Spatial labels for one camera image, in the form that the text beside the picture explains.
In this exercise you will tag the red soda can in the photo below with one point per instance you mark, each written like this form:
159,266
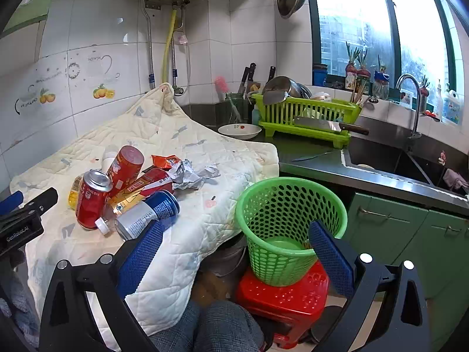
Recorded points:
94,188

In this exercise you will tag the yellow plastic bag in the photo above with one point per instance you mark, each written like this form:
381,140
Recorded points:
74,192

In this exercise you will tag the blue container on sill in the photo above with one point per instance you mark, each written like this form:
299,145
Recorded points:
319,75

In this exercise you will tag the orange snack wrapper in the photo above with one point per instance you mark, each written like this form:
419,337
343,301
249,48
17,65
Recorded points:
165,163

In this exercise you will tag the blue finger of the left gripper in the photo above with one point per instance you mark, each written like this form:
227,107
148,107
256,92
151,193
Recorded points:
11,203

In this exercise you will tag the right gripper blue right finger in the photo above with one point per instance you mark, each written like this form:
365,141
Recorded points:
402,323

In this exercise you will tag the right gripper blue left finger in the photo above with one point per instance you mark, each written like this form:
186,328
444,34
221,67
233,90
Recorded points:
67,322

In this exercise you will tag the red plastic stool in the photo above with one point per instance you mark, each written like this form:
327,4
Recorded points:
288,311

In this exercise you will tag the cleaver with wooden handle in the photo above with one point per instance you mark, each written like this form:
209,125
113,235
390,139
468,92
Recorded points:
328,126

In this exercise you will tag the green cabinet doors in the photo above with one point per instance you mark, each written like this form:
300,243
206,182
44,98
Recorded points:
434,239

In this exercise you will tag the left gloved hand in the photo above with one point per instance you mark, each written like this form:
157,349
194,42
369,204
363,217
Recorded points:
18,304

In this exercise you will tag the green utensil holder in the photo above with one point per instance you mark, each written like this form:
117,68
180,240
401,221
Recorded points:
239,108

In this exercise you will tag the blue silver can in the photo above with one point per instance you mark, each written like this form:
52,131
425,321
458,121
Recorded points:
161,207

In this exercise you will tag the white paper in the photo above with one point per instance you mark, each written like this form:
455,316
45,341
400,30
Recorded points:
184,176

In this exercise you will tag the pink brush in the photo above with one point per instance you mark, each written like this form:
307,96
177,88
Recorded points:
221,86

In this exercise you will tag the white quilted cloth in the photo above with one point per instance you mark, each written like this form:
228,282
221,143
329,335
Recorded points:
156,126

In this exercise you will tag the steel sink basin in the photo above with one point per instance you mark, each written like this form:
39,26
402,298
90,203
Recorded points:
385,158

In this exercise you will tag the white ceramic bowl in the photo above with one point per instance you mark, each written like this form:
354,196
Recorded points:
242,131

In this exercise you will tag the steel pot in rack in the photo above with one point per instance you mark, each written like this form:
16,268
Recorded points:
278,89

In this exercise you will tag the red cup with clear lid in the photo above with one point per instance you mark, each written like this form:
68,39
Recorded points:
125,168

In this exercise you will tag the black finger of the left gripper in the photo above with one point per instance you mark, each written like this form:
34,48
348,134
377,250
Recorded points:
39,205

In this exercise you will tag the white paper cup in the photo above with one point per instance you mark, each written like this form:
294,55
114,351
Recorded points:
109,154

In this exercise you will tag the person's jeans legs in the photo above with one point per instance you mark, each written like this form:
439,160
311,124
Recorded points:
220,326

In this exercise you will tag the red gold drink bottle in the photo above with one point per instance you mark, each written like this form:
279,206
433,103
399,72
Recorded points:
153,180

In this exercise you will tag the green plastic waste basket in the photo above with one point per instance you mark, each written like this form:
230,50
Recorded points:
275,215

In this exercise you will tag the green dish rack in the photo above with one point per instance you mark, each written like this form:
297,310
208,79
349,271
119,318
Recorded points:
278,118

